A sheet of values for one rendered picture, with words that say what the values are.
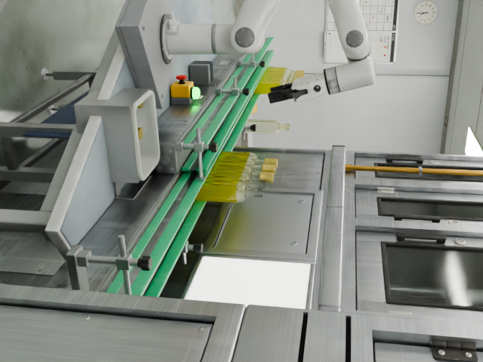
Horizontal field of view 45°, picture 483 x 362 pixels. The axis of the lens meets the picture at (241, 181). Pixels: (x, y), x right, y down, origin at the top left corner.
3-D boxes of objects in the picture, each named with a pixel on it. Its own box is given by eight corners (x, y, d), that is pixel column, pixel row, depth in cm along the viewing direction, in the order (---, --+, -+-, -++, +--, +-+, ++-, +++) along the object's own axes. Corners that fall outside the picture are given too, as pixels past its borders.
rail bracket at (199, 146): (177, 180, 178) (217, 182, 176) (173, 128, 171) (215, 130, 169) (180, 176, 181) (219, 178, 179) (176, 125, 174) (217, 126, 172)
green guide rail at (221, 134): (181, 171, 182) (206, 172, 181) (181, 168, 182) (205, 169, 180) (260, 51, 338) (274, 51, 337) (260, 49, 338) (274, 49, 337)
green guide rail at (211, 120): (180, 149, 179) (205, 150, 178) (179, 146, 179) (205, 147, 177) (260, 38, 335) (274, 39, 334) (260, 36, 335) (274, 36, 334)
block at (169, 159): (155, 174, 179) (177, 174, 178) (152, 145, 175) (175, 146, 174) (159, 169, 182) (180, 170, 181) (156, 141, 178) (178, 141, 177)
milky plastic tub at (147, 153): (112, 182, 161) (142, 184, 160) (102, 105, 152) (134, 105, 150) (133, 159, 177) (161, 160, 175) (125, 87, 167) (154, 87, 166)
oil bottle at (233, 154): (196, 170, 203) (256, 173, 199) (195, 156, 200) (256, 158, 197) (200, 164, 208) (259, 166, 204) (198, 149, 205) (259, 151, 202)
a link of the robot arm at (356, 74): (366, 27, 160) (369, 37, 169) (328, 36, 162) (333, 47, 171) (377, 80, 158) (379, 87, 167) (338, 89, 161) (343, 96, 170)
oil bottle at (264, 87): (242, 94, 288) (299, 95, 283) (241, 82, 285) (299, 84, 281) (244, 90, 293) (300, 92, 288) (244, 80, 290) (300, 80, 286)
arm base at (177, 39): (157, 26, 175) (207, 25, 172) (164, 3, 183) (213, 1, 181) (166, 67, 186) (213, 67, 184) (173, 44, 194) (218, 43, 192)
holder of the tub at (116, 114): (113, 199, 163) (139, 200, 162) (100, 105, 152) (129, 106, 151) (134, 174, 179) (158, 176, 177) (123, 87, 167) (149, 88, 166)
